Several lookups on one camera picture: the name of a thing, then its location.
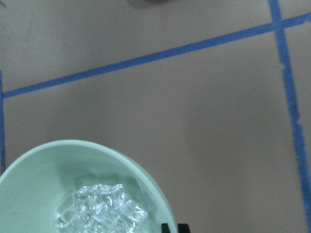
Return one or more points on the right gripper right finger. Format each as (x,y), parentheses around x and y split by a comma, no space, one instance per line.
(183,228)

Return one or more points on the green bowl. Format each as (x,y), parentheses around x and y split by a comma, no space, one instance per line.
(38,185)

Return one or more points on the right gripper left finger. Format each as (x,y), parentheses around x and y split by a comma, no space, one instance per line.
(165,228)

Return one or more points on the clear ice cubes pile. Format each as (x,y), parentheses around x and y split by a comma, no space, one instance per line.
(101,208)

